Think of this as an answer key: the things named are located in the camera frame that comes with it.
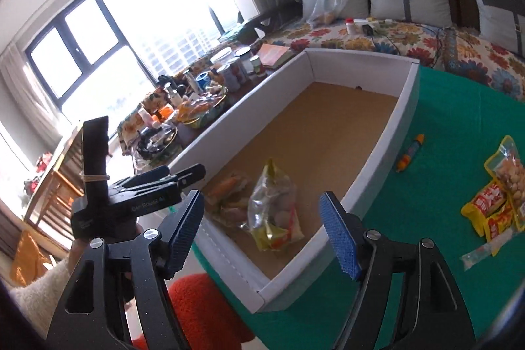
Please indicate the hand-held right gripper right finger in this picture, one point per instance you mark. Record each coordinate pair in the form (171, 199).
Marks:
(340, 235)

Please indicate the clear plastic bag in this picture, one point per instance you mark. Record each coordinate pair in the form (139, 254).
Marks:
(326, 5)

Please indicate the wooden slatted chair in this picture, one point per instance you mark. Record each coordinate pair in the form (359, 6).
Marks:
(61, 186)

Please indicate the orange fleece clothing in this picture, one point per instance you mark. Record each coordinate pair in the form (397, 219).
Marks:
(197, 292)

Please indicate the cluttered side table items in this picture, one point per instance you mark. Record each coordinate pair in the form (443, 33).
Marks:
(197, 100)

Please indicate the dark chair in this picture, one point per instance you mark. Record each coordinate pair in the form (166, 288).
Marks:
(246, 24)

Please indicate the window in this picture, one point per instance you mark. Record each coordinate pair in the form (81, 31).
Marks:
(123, 26)

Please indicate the floral bedsheet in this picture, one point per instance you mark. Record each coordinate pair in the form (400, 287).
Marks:
(410, 42)

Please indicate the green blanket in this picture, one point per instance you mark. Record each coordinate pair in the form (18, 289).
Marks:
(430, 284)

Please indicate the yellow-green packet with red label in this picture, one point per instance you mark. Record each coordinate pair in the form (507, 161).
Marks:
(272, 206)

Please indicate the white cardboard box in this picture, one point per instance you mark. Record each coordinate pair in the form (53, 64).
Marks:
(320, 128)

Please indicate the yellow packet with red-white print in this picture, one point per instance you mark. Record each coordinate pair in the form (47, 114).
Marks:
(486, 202)

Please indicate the red-capped small bottle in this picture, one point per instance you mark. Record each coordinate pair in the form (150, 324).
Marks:
(351, 27)

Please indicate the clear long tube packet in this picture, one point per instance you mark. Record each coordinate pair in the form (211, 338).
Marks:
(484, 251)

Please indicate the person's left forearm white sleeve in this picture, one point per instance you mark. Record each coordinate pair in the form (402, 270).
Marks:
(37, 292)

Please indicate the clear packet with orange bun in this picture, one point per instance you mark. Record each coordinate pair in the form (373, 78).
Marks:
(227, 188)

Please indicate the orange book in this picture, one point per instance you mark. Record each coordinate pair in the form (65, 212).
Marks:
(275, 54)

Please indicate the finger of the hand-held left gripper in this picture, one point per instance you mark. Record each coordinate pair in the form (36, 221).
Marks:
(147, 175)
(188, 177)

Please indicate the person's left hand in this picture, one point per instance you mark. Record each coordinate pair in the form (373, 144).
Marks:
(76, 252)

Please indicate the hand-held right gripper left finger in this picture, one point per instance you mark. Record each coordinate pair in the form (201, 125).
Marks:
(186, 229)

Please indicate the peanut packet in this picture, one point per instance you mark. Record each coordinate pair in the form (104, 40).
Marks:
(510, 177)

